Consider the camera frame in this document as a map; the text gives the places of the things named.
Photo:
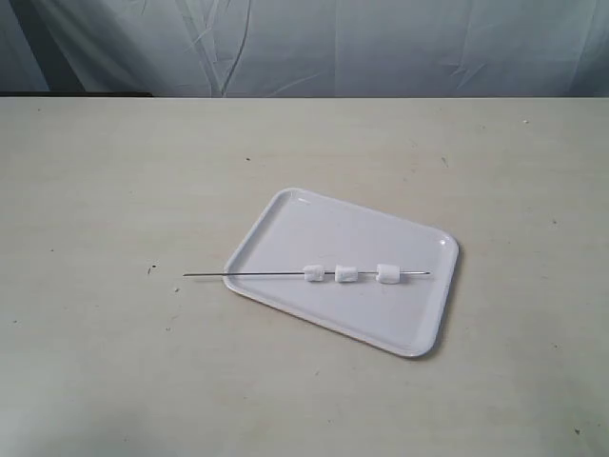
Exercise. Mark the thin metal skewer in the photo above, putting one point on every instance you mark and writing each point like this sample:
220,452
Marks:
285,273

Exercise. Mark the grey backdrop cloth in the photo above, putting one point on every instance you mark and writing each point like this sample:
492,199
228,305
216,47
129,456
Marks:
224,49

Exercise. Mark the white marshmallow skewer tip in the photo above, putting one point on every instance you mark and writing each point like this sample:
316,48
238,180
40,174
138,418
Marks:
388,274

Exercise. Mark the white rectangular plastic tray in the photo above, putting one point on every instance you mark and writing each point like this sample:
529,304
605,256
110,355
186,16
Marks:
299,227

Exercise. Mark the white marshmallow skewer handle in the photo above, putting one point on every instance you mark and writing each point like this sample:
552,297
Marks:
314,273

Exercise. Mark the white marshmallow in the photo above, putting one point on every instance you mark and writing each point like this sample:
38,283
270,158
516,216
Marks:
346,274

